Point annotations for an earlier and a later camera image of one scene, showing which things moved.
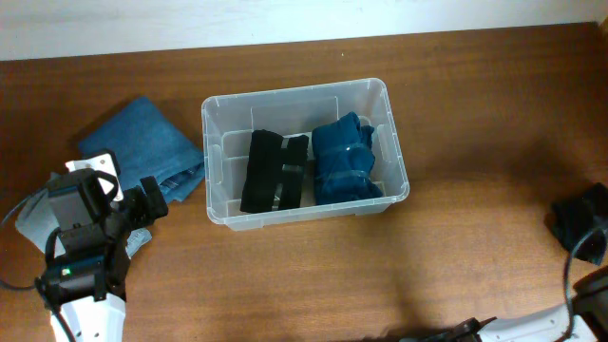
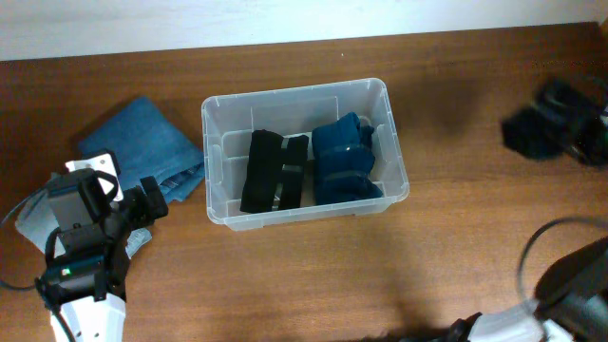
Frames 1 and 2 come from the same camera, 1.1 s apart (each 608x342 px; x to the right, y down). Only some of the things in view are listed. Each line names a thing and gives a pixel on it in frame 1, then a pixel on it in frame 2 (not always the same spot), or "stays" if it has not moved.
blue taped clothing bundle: [344, 158] stays
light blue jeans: [34, 218] stays
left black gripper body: [143, 203] stays
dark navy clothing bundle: [583, 214] → [548, 128]
